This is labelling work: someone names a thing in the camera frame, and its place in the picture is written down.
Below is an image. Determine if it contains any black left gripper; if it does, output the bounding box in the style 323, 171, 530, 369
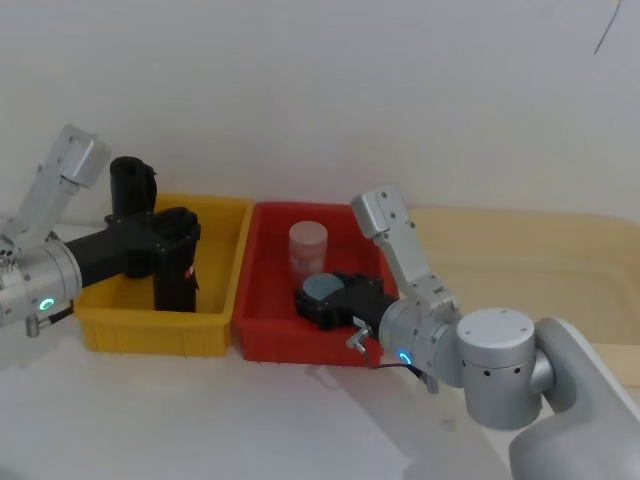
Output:
63, 155, 203, 314

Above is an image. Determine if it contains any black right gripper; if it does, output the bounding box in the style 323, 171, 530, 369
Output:
293, 270, 402, 335

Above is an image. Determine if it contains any small jar with blue lid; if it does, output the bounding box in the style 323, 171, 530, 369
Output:
302, 273, 347, 304

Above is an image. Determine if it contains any clear plastic jar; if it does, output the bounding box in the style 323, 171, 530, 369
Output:
288, 221, 330, 292

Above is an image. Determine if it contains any red plastic bin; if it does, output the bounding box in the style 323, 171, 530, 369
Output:
232, 201, 401, 368

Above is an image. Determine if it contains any yellow plastic bin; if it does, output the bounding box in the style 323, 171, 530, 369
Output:
72, 193, 255, 357

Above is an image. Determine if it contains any white table cloth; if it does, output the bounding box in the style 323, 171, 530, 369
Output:
0, 212, 621, 480

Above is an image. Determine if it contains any large cream plastic tray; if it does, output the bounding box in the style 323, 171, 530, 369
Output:
407, 206, 640, 396

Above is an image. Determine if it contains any thin dark wire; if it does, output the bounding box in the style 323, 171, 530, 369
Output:
593, 0, 627, 55

